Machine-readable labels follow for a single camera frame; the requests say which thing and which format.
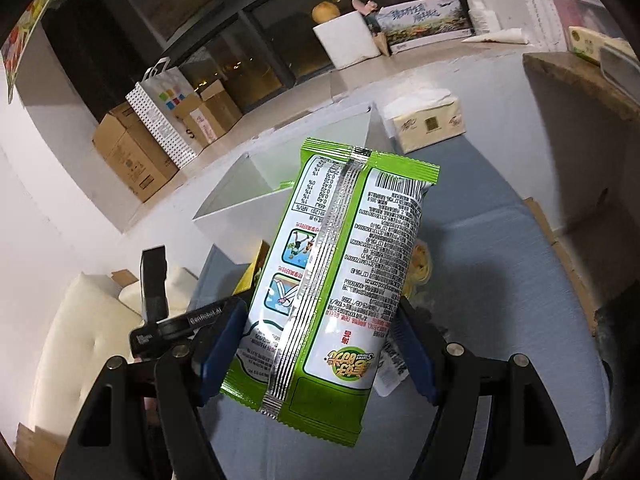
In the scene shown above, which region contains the wooden side table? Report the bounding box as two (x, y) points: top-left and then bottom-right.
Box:
(522, 51), (640, 181)

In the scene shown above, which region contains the colourful wall poster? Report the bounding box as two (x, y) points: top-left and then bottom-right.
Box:
(0, 0), (83, 102)

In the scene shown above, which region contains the white storage box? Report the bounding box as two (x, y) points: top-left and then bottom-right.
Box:
(192, 101), (401, 267)

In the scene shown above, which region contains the clear plastic container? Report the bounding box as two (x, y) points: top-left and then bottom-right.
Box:
(598, 40), (640, 97)

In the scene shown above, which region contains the cream sofa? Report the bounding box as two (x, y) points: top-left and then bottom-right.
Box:
(31, 264), (201, 443)

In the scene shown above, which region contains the clear wrapped yellow snack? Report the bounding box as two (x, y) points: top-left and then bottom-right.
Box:
(400, 240), (434, 306)

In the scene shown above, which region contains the white labelled snack packet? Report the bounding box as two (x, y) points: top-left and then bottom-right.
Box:
(371, 332), (412, 398)

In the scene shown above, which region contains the green and white snack packet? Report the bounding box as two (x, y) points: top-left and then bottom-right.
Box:
(220, 137), (441, 448)

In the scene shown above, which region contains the yellow snack packet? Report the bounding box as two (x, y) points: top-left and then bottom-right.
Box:
(235, 240), (272, 295)

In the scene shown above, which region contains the large brown cardboard box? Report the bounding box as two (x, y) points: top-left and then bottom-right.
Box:
(92, 102), (180, 204)

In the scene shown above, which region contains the white polka dot paper bag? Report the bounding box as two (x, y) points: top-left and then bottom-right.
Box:
(125, 58), (205, 169)

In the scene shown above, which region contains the landscape picture board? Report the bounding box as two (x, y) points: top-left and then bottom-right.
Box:
(376, 0), (474, 54)

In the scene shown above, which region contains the yellow tissue pack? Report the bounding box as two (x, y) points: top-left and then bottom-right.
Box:
(381, 88), (467, 154)

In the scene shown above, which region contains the white piping bag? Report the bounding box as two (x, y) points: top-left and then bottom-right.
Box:
(461, 28), (531, 45)

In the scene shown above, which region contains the small brown cardboard box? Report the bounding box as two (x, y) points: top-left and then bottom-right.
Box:
(176, 79), (244, 147)

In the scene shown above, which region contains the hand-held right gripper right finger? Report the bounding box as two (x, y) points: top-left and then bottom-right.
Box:
(391, 297), (586, 480)

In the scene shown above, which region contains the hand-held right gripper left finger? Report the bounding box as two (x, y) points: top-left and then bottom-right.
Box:
(54, 298), (250, 480)

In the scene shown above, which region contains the white foam box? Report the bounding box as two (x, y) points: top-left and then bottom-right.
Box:
(313, 12), (383, 71)

